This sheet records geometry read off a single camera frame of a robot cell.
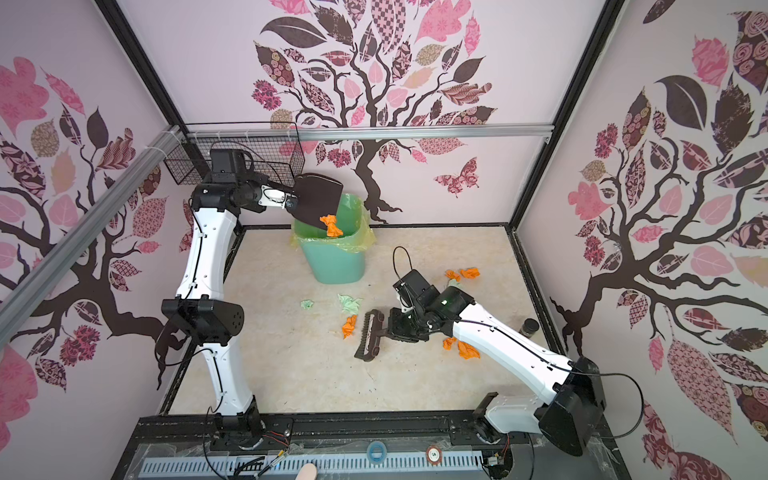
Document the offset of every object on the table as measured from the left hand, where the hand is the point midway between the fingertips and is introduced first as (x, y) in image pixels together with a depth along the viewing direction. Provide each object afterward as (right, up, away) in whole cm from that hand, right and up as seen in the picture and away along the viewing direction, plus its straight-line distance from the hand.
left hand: (257, 179), depth 81 cm
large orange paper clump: (+19, -11, +6) cm, 23 cm away
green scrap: (+23, -38, +16) cm, 48 cm away
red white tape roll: (+48, -70, -10) cm, 85 cm away
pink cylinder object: (+18, -71, -14) cm, 75 cm away
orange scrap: (+59, -29, +22) cm, 69 cm away
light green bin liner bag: (+25, -9, +11) cm, 29 cm away
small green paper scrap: (+9, -38, +16) cm, 42 cm away
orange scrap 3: (+60, -49, +4) cm, 78 cm away
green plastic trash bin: (+20, -23, +14) cm, 33 cm away
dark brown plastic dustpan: (+14, -3, +8) cm, 16 cm away
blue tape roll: (+34, -69, -10) cm, 78 cm away
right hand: (+37, -40, -7) cm, 55 cm away
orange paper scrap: (+24, -44, +9) cm, 51 cm away
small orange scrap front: (+55, -47, +6) cm, 73 cm away
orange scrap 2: (+66, -28, +23) cm, 75 cm away
